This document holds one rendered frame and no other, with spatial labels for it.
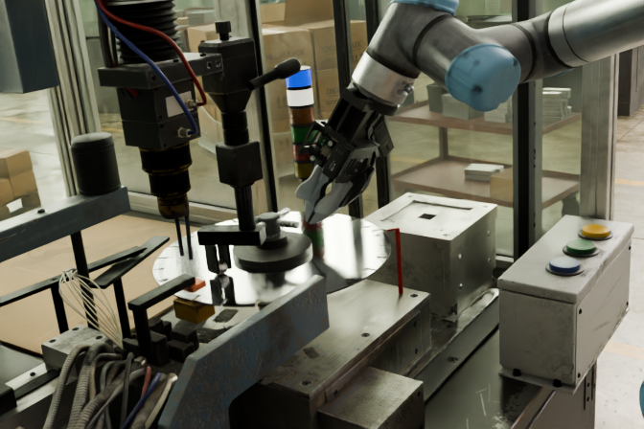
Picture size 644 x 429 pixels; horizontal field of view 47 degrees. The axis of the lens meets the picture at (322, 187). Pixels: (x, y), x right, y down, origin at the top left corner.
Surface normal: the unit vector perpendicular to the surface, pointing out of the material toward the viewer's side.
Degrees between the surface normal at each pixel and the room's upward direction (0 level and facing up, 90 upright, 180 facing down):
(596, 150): 90
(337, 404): 0
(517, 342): 90
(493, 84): 114
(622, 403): 0
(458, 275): 90
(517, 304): 90
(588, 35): 109
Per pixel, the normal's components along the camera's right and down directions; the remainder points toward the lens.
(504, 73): 0.55, 0.58
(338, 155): -0.51, 0.10
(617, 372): -0.08, -0.95
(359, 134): 0.73, 0.57
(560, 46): -0.67, 0.56
